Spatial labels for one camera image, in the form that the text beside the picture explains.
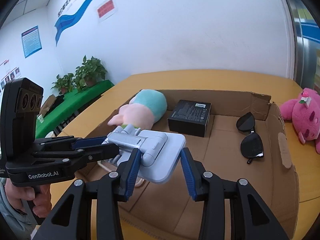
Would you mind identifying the black sunglasses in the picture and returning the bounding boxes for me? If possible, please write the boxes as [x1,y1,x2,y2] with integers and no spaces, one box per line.
[236,112,264,165]

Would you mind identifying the white folding phone stand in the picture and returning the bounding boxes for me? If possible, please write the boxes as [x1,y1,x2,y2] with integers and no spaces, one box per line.
[98,125,186,184]

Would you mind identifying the pastel pig plush toy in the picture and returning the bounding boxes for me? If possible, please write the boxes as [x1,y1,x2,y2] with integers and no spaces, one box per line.
[107,89,168,130]

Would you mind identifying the grey sleeve forearm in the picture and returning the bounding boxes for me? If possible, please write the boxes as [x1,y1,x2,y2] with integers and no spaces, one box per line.
[1,178,35,239]

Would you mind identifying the person's left hand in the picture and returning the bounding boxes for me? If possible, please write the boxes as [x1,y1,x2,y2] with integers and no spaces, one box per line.
[4,179,52,218]

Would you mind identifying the green covered table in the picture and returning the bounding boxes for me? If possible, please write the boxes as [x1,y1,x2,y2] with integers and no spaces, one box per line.
[36,80,114,139]

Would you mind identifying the potted green plant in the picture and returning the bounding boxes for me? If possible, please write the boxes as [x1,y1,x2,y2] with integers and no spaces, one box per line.
[51,73,74,95]
[73,55,107,92]

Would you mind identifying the brown cardboard box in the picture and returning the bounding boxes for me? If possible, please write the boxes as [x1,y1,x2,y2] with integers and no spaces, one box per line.
[57,89,300,240]

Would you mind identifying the black product box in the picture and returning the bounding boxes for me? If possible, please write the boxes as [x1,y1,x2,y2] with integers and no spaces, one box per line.
[168,100,212,137]

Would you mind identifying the pink bear plush toy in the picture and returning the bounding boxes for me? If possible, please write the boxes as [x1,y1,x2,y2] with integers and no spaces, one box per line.
[279,88,320,154]

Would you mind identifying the black camera box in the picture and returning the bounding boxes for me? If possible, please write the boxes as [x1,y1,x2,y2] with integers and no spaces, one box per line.
[1,77,43,163]

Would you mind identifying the blue framed wall poster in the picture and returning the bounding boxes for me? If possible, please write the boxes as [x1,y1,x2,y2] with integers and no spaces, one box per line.
[21,26,42,58]

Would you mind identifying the red wall notice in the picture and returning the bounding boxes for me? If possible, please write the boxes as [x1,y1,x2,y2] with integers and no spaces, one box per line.
[96,0,118,22]

